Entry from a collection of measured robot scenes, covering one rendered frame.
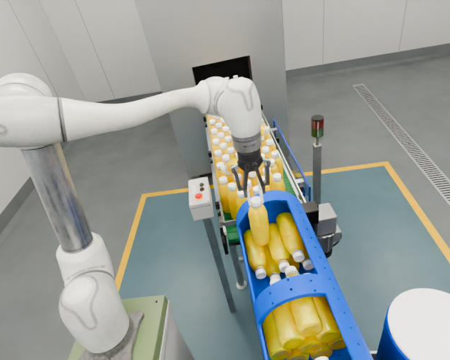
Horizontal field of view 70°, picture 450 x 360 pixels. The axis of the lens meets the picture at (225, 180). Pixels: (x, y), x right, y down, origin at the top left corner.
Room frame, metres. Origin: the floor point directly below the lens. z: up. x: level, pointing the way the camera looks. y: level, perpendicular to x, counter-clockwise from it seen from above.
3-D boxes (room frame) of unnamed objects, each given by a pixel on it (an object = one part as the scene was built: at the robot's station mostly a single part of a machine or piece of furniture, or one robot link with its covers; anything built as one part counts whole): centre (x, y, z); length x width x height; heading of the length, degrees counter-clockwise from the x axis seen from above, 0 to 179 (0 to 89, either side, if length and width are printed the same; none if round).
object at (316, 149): (1.39, -0.52, 0.55); 0.04 x 0.04 x 1.10; 89
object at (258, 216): (0.84, -0.09, 1.19); 0.07 x 0.07 x 0.19
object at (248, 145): (0.85, -0.09, 1.55); 0.09 x 0.09 x 0.06
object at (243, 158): (0.85, -0.09, 1.48); 0.08 x 0.07 x 0.09; 89
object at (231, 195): (1.20, -0.03, 1.00); 0.07 x 0.07 x 0.19
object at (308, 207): (1.05, -0.35, 0.95); 0.10 x 0.07 x 0.10; 89
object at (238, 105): (0.86, -0.09, 1.66); 0.13 x 0.11 x 0.16; 18
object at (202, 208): (1.22, 0.14, 1.05); 0.20 x 0.10 x 0.10; 179
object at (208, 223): (1.22, 0.14, 0.50); 0.04 x 0.04 x 1.00; 89
